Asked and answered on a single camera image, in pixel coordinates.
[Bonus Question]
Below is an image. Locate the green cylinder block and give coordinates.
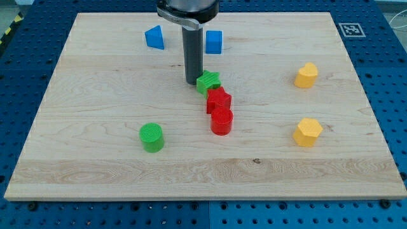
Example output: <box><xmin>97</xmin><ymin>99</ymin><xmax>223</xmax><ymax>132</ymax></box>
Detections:
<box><xmin>139</xmin><ymin>123</ymin><xmax>165</xmax><ymax>153</ymax></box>

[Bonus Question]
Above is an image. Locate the yellow heart block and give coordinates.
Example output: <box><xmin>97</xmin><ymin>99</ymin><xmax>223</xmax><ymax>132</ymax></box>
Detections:
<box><xmin>294</xmin><ymin>62</ymin><xmax>319</xmax><ymax>88</ymax></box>

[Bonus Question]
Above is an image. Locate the yellow hexagon block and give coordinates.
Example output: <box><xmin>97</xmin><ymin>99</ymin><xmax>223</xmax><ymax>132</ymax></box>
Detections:
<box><xmin>293</xmin><ymin>118</ymin><xmax>323</xmax><ymax>147</ymax></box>

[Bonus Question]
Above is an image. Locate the green star block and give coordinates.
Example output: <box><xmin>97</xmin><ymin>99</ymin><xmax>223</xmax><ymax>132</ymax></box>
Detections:
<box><xmin>197</xmin><ymin>70</ymin><xmax>221</xmax><ymax>98</ymax></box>

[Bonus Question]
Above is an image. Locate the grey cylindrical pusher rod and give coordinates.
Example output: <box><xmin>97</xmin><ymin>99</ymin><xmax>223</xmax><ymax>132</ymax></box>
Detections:
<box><xmin>182</xmin><ymin>27</ymin><xmax>203</xmax><ymax>85</ymax></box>

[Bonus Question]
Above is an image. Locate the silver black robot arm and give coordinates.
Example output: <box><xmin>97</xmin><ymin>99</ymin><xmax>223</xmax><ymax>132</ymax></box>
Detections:
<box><xmin>156</xmin><ymin>0</ymin><xmax>219</xmax><ymax>85</ymax></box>

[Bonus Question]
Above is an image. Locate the white cable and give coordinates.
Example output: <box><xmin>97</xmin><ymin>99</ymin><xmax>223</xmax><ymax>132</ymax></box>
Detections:
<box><xmin>388</xmin><ymin>9</ymin><xmax>407</xmax><ymax>31</ymax></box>

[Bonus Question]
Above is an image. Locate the wooden board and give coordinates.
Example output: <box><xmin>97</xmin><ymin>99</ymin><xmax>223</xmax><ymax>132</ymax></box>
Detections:
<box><xmin>4</xmin><ymin>12</ymin><xmax>406</xmax><ymax>201</ymax></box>

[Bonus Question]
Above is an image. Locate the red cylinder block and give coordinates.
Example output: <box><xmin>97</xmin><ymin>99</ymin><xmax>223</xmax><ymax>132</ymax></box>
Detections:
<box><xmin>210</xmin><ymin>107</ymin><xmax>233</xmax><ymax>135</ymax></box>

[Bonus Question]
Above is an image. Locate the red star block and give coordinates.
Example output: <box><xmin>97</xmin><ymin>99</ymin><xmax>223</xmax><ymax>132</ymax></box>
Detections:
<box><xmin>206</xmin><ymin>87</ymin><xmax>232</xmax><ymax>114</ymax></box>

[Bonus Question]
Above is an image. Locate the blue triangle block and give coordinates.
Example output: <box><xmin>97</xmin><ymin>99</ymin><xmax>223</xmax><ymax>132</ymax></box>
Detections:
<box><xmin>144</xmin><ymin>25</ymin><xmax>165</xmax><ymax>50</ymax></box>

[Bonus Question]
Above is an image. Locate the blue cube block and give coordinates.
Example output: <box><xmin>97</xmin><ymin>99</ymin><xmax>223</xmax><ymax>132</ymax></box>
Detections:
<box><xmin>205</xmin><ymin>31</ymin><xmax>223</xmax><ymax>54</ymax></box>

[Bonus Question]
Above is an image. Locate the yellow black hazard tape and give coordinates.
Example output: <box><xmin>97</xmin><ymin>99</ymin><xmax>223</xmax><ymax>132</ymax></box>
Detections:
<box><xmin>1</xmin><ymin>12</ymin><xmax>24</xmax><ymax>46</ymax></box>

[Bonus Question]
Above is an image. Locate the white fiducial marker tag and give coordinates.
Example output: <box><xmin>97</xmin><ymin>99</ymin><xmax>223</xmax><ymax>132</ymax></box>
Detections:
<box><xmin>338</xmin><ymin>22</ymin><xmax>366</xmax><ymax>38</ymax></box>

